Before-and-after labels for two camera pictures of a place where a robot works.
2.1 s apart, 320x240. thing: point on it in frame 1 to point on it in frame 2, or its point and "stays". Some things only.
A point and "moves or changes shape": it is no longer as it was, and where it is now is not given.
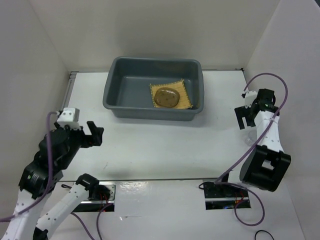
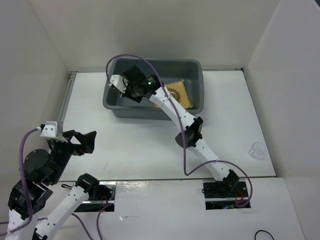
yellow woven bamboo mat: (154, 87) moves or changes shape
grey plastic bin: (127, 91) stays
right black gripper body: (252, 117) to (131, 94)
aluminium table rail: (65, 104) stays
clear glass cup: (249, 142) moves or changes shape
